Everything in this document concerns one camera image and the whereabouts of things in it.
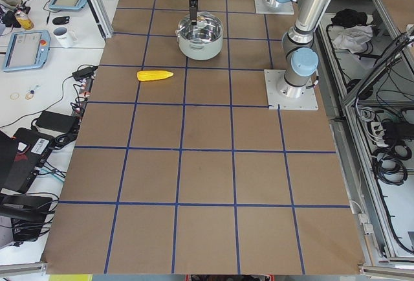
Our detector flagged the glass pot lid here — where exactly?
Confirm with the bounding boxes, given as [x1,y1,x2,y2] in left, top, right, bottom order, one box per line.
[176,12,223,43]

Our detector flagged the light green cooking pot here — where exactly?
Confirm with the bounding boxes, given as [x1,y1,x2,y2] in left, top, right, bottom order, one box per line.
[175,12,224,61]

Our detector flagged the yellow corn cob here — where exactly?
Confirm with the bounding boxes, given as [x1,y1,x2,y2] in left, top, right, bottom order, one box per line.
[136,70,174,82]

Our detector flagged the black computer mouse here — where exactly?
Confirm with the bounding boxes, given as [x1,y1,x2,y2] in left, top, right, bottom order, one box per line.
[52,16,70,25]

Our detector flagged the white mug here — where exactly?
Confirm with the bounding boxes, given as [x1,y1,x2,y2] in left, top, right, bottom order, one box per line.
[53,27,78,48]

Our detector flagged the black power adapter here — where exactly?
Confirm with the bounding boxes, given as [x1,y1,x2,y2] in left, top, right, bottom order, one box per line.
[72,66,98,81]

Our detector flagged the black cloth pile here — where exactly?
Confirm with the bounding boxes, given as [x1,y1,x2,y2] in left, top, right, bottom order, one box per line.
[331,8,367,28]

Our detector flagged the blue teach pendant near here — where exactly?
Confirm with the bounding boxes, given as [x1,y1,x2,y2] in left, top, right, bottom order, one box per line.
[2,30,50,72]

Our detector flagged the white cloth pile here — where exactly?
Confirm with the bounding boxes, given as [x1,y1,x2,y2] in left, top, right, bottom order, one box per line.
[332,26,373,53]

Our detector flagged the black power brick large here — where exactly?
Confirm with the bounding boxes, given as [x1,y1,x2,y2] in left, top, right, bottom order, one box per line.
[35,111,78,133]

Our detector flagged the black laptop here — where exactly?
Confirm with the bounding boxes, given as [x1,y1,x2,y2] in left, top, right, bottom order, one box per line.
[4,128,54,194]

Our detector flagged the coiled black cables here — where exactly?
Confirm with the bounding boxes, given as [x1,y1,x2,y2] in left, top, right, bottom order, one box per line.
[371,151,409,186]

